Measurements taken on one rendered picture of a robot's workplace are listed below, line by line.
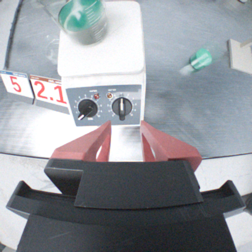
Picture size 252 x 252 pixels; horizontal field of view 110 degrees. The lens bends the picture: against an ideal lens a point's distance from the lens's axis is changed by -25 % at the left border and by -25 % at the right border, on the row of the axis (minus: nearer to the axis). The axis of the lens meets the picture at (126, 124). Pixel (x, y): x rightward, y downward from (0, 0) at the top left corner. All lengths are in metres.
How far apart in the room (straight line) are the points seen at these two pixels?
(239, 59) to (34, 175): 0.60
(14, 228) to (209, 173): 0.67
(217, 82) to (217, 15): 0.20
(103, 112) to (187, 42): 0.25
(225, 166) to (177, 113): 0.20
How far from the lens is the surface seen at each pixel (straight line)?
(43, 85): 0.27
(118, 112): 0.19
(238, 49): 0.41
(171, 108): 0.26
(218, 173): 0.37
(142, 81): 0.18
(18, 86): 0.33
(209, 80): 0.32
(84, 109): 0.19
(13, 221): 0.59
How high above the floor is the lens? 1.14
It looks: 85 degrees down
